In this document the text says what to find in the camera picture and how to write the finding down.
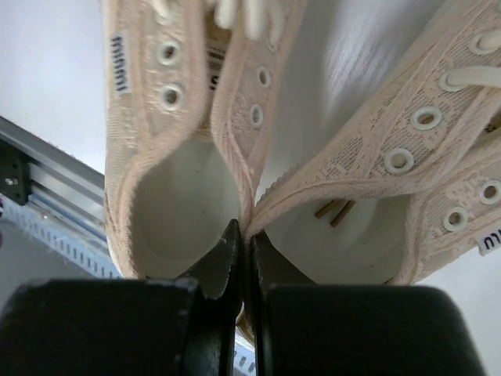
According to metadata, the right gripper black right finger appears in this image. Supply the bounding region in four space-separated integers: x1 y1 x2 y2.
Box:
248 233 485 375

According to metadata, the aluminium front rail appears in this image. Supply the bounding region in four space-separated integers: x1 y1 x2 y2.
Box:
1 118 104 231

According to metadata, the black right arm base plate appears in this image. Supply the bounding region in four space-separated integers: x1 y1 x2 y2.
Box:
0 140 31 206

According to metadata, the grey slotted cable duct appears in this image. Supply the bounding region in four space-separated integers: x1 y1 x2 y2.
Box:
2 199 121 279

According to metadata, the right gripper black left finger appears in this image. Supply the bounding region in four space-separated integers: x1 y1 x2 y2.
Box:
1 220 241 375

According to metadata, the beige lace sneaker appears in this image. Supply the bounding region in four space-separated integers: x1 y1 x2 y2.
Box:
247 1 500 284
102 1 307 279

